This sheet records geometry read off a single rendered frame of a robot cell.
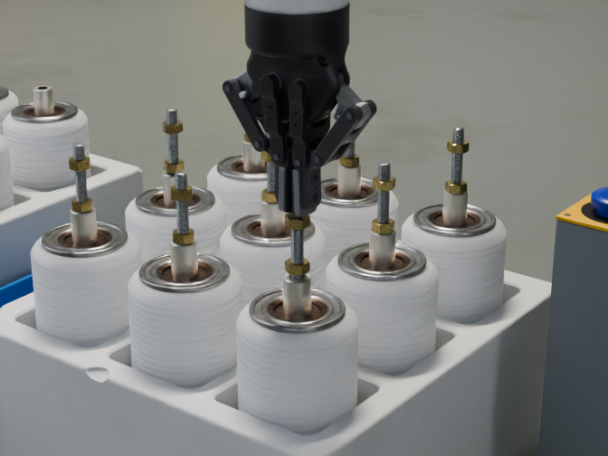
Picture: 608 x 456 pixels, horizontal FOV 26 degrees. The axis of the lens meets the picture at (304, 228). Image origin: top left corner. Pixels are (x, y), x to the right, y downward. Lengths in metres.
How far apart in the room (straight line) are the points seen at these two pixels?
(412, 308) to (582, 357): 0.14
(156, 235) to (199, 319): 0.17
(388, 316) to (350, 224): 0.17
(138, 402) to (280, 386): 0.13
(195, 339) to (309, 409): 0.12
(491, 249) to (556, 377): 0.14
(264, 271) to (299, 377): 0.17
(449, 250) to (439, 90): 1.35
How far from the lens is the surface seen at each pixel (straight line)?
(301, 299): 1.01
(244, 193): 1.30
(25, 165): 1.52
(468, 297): 1.19
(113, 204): 1.54
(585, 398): 1.11
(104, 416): 1.12
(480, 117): 2.35
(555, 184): 2.05
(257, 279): 1.15
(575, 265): 1.07
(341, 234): 1.24
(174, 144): 1.23
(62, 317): 1.16
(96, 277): 1.14
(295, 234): 1.00
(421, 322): 1.10
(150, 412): 1.07
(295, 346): 0.99
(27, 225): 1.45
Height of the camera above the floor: 0.70
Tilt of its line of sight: 22 degrees down
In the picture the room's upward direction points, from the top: straight up
